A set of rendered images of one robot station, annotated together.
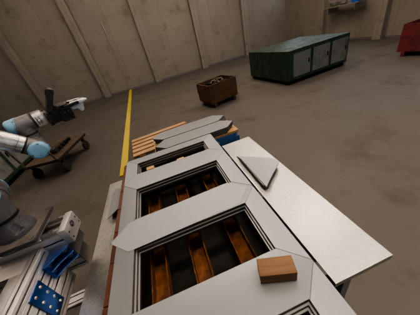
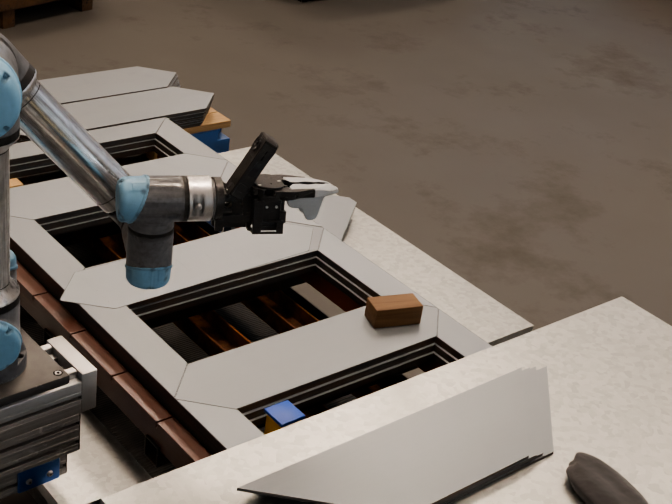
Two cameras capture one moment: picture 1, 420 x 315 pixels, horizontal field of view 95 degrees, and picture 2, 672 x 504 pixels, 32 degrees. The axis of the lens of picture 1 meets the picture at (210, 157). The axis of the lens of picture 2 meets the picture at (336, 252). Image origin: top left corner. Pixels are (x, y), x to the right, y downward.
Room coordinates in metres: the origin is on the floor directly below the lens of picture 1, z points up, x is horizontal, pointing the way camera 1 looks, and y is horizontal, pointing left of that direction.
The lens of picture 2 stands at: (-1.54, 1.31, 2.31)
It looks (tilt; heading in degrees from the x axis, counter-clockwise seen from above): 29 degrees down; 326
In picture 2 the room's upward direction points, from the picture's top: 8 degrees clockwise
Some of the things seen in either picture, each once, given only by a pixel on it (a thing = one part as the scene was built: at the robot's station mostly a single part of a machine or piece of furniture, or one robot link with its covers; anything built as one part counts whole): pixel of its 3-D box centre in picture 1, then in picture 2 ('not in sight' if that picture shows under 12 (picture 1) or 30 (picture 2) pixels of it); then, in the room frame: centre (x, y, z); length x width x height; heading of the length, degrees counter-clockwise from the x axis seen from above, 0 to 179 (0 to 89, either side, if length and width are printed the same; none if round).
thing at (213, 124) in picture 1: (192, 132); (91, 107); (1.76, 0.10, 0.82); 0.80 x 0.40 x 0.06; 99
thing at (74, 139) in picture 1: (50, 142); not in sight; (3.78, 2.95, 0.49); 1.24 x 0.72 x 0.98; 2
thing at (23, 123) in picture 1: (21, 125); not in sight; (0.97, 0.82, 1.43); 0.11 x 0.08 x 0.09; 127
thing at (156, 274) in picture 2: not in sight; (148, 247); (0.04, 0.63, 1.34); 0.11 x 0.08 x 0.11; 166
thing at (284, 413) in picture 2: not in sight; (284, 416); (0.07, 0.30, 0.88); 0.06 x 0.06 x 0.02; 9
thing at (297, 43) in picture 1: (294, 58); not in sight; (5.98, -3.18, 0.40); 1.97 x 1.80 x 0.80; 104
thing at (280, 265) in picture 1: (275, 269); (393, 310); (0.33, -0.12, 0.89); 0.12 x 0.06 x 0.05; 82
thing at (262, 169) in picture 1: (260, 164); (316, 205); (1.05, -0.33, 0.77); 0.45 x 0.20 x 0.04; 9
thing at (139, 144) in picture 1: (162, 139); not in sight; (3.54, 0.81, 0.06); 1.21 x 0.83 x 0.11; 102
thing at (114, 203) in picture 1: (120, 199); not in sight; (1.18, 0.75, 0.70); 0.39 x 0.12 x 0.04; 9
